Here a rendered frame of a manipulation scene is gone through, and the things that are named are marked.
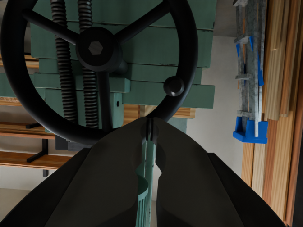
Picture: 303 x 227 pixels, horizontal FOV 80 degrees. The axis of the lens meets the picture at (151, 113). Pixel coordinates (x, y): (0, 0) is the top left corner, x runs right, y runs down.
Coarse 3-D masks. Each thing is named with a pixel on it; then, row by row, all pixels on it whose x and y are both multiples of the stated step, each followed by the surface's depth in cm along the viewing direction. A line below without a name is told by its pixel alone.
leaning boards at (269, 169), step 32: (288, 0) 137; (288, 32) 139; (288, 64) 139; (288, 96) 140; (288, 128) 150; (256, 160) 207; (288, 160) 150; (256, 192) 202; (288, 192) 154; (288, 224) 154
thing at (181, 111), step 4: (0, 100) 61; (0, 104) 61; (4, 104) 61; (8, 104) 61; (12, 104) 61; (16, 104) 61; (20, 104) 61; (180, 108) 61; (184, 108) 61; (188, 108) 61; (176, 112) 61; (180, 112) 61; (184, 112) 62; (188, 112) 62
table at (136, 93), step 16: (0, 80) 45; (32, 80) 45; (48, 80) 36; (80, 80) 36; (96, 80) 36; (112, 80) 36; (128, 80) 40; (0, 96) 45; (128, 96) 45; (144, 96) 45; (160, 96) 45; (192, 96) 45; (208, 96) 45
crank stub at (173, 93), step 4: (172, 76) 22; (176, 76) 22; (168, 80) 21; (172, 80) 21; (176, 80) 21; (180, 80) 21; (164, 84) 22; (168, 84) 21; (172, 84) 21; (176, 84) 21; (180, 84) 21; (164, 88) 22; (168, 88) 21; (172, 88) 21; (176, 88) 21; (180, 88) 21; (168, 92) 22; (172, 92) 21; (176, 92) 21; (180, 92) 22
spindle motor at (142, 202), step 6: (138, 180) 68; (144, 180) 68; (138, 186) 63; (144, 186) 64; (138, 192) 60; (144, 192) 61; (138, 198) 59; (144, 198) 63; (138, 204) 60; (144, 204) 63; (138, 210) 61; (144, 210) 64; (138, 216) 61; (144, 216) 64; (138, 222) 61; (144, 222) 64
